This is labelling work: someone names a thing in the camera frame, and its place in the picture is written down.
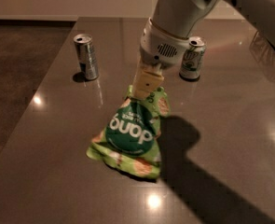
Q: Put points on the white green 7up can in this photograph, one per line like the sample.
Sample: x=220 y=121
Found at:
x=192 y=58

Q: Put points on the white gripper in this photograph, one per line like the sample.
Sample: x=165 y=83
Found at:
x=160 y=47

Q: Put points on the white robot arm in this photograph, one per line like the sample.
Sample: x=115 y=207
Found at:
x=169 y=28

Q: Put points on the green rice chip bag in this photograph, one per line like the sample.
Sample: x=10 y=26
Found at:
x=129 y=142

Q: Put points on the silver redbull can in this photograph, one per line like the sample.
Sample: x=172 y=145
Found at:
x=86 y=56

